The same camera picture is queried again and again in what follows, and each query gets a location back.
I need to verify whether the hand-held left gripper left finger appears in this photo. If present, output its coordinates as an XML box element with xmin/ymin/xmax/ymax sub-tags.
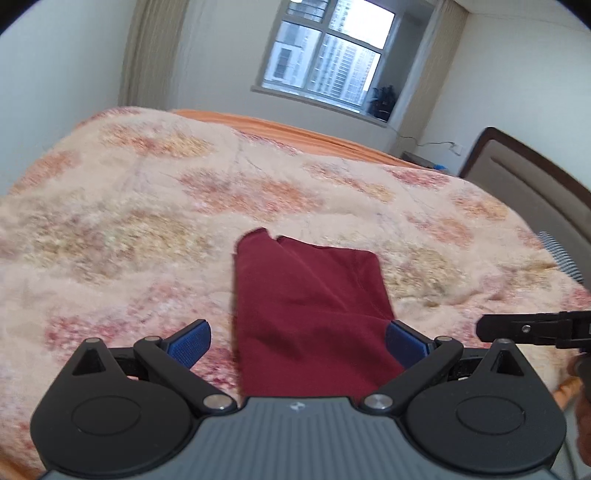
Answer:
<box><xmin>69</xmin><ymin>319</ymin><xmax>238</xmax><ymax>415</ymax></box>

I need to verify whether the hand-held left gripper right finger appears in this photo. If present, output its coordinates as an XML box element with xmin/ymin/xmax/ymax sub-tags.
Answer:
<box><xmin>361</xmin><ymin>320</ymin><xmax>528</xmax><ymax>414</ymax></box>

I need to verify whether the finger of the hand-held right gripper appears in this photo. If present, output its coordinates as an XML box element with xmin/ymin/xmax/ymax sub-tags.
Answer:
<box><xmin>475</xmin><ymin>310</ymin><xmax>591</xmax><ymax>350</ymax></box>

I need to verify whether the dark red long-sleeve sweater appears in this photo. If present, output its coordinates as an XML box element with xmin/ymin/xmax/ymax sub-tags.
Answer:
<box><xmin>231</xmin><ymin>226</ymin><xmax>411</xmax><ymax>400</ymax></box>

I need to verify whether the person's right hand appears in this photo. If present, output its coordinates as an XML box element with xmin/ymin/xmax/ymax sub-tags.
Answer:
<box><xmin>567</xmin><ymin>353</ymin><xmax>591</xmax><ymax>480</ymax></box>

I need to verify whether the black white patterned pillow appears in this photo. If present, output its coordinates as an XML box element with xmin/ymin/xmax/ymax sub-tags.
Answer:
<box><xmin>537</xmin><ymin>231</ymin><xmax>583</xmax><ymax>282</ymax></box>

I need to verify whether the floral beige blanket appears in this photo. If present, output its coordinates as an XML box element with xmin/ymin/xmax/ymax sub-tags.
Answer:
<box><xmin>0</xmin><ymin>106</ymin><xmax>591</xmax><ymax>476</ymax></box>

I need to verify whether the brown padded headboard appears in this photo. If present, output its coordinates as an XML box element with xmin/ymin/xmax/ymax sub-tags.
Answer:
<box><xmin>459</xmin><ymin>127</ymin><xmax>591</xmax><ymax>291</ymax></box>

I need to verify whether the bedside table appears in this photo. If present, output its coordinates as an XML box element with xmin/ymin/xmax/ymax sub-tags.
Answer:
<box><xmin>401</xmin><ymin>151</ymin><xmax>451</xmax><ymax>172</ymax></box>

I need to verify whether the orange bed sheet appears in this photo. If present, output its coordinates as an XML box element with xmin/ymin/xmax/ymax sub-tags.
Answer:
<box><xmin>168</xmin><ymin>108</ymin><xmax>419</xmax><ymax>169</ymax></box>

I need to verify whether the black backpack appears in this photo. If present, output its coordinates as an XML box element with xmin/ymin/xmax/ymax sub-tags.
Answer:
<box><xmin>369</xmin><ymin>85</ymin><xmax>397</xmax><ymax>121</ymax></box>

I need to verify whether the beige curtain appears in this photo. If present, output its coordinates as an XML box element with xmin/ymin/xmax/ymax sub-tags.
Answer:
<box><xmin>388</xmin><ymin>4</ymin><xmax>469</xmax><ymax>158</ymax></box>
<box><xmin>117</xmin><ymin>0</ymin><xmax>190</xmax><ymax>112</ymax></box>

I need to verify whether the window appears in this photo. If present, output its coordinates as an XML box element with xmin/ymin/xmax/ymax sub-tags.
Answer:
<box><xmin>252</xmin><ymin>0</ymin><xmax>439</xmax><ymax>123</ymax></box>

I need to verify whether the black cable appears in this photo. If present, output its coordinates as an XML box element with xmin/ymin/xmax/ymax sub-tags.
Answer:
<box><xmin>394</xmin><ymin>129</ymin><xmax>455</xmax><ymax>148</ymax></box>

